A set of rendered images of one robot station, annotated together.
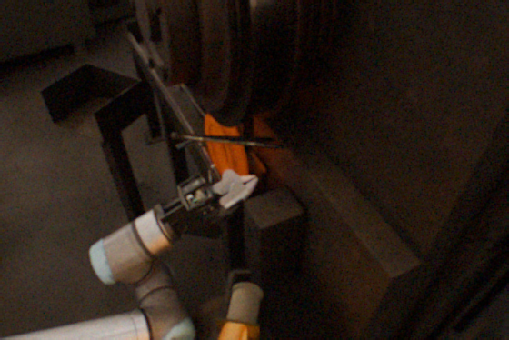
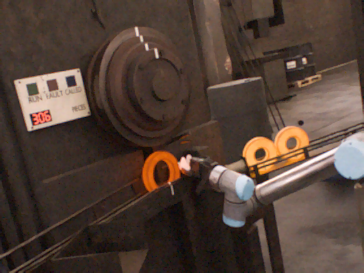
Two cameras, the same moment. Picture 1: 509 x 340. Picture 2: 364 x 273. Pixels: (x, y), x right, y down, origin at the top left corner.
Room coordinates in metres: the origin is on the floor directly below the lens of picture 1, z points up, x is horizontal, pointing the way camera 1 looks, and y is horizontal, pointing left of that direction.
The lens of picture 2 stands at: (1.13, 1.87, 1.18)
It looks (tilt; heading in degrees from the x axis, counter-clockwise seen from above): 12 degrees down; 254
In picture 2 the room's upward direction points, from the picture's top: 12 degrees counter-clockwise
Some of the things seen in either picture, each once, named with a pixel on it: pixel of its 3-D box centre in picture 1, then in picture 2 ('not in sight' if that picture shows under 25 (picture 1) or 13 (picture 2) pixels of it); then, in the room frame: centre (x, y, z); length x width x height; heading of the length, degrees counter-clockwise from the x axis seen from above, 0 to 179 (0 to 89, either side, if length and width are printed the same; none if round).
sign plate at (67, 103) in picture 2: not in sight; (54, 98); (1.02, 0.12, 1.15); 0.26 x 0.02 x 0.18; 25
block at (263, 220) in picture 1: (274, 242); (200, 173); (0.46, -0.04, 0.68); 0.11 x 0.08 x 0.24; 115
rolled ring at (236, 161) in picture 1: (224, 149); (161, 173); (0.67, 0.07, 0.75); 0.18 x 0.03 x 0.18; 26
